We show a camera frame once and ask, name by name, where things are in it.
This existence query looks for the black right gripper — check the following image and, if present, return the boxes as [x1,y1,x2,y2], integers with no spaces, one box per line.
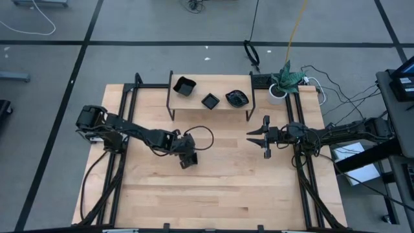
[246,115,296,160]

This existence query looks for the black deep square mini plate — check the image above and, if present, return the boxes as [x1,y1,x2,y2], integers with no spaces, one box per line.
[172,76,197,97]

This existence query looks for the black leaf-shaped mini plate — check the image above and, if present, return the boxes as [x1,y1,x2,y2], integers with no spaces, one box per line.
[224,89,250,109]

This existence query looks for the white plant pot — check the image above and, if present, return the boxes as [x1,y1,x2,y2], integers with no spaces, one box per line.
[268,83,288,105]

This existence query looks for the black power strip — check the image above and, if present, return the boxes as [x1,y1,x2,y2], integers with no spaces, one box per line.
[251,73,276,89]

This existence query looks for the green snake plant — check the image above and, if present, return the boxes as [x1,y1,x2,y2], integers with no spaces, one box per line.
[270,60,307,94]

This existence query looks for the white paper box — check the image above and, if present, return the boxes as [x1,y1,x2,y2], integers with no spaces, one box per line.
[332,141,382,186]

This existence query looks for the black support beam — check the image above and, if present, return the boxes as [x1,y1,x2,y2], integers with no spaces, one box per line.
[335,138,404,174]

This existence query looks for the grey desk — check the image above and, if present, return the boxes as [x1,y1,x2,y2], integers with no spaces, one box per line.
[376,69,414,159]

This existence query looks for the desk monitor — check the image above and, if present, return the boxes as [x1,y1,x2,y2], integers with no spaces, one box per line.
[389,55,414,102]

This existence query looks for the grey floor foot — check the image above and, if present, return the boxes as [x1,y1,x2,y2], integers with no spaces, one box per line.
[0,71,32,83]

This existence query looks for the black floor object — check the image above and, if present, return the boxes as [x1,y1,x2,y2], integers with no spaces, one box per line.
[0,99,14,124]

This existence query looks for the grey cart base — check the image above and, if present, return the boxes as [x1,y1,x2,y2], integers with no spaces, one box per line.
[12,0,69,8]

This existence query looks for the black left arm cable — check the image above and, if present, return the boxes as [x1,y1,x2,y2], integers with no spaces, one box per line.
[183,125,215,151]

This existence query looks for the wooden shelf with black frame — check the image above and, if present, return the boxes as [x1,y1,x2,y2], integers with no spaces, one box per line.
[166,70,257,122]

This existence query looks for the black aluminium rig frame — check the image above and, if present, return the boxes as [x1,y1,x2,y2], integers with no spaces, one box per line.
[72,71,349,232]

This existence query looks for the white power cable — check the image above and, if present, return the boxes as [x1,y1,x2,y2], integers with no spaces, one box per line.
[303,76,327,107]

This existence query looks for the yellow hanging cable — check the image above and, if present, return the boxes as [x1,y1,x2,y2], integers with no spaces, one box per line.
[284,0,308,64]

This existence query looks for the black hanging cable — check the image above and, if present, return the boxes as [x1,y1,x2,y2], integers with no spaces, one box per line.
[243,0,261,72]

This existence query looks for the black cable bundle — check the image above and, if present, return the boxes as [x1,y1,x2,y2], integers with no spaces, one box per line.
[180,0,205,14]

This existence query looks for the white floor cable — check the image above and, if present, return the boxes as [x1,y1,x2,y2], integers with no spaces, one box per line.
[0,0,57,36]

